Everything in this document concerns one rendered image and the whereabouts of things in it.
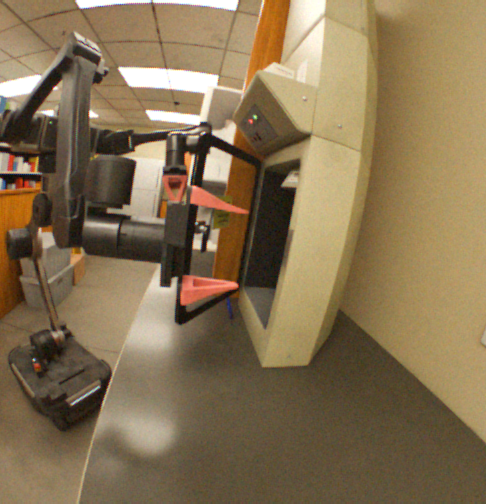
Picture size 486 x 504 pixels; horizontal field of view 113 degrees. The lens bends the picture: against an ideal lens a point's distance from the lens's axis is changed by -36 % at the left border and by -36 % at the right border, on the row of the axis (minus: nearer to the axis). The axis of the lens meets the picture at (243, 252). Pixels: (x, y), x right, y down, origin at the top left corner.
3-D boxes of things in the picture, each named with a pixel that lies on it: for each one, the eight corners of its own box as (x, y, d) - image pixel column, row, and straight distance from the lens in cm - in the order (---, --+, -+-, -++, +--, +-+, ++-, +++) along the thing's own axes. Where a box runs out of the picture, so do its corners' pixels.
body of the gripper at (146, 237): (183, 202, 28) (120, 195, 29) (174, 289, 30) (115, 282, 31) (185, 202, 35) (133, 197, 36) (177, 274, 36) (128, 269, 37)
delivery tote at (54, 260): (75, 263, 299) (75, 234, 290) (49, 283, 250) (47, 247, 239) (46, 259, 319) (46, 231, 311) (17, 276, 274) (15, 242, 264)
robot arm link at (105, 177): (94, 238, 44) (51, 239, 40) (103, 169, 44) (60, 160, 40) (144, 249, 35) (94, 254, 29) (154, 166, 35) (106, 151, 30)
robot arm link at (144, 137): (201, 140, 130) (200, 121, 129) (214, 143, 118) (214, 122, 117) (112, 154, 118) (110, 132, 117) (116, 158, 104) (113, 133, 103)
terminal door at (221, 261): (238, 291, 78) (261, 161, 74) (176, 328, 54) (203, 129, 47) (236, 290, 79) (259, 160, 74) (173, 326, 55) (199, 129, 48)
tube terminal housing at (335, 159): (306, 307, 90) (345, 95, 94) (354, 361, 67) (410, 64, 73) (237, 303, 82) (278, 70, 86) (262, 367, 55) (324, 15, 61)
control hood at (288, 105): (263, 155, 76) (269, 124, 78) (312, 134, 46) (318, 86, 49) (225, 148, 74) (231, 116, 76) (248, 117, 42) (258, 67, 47)
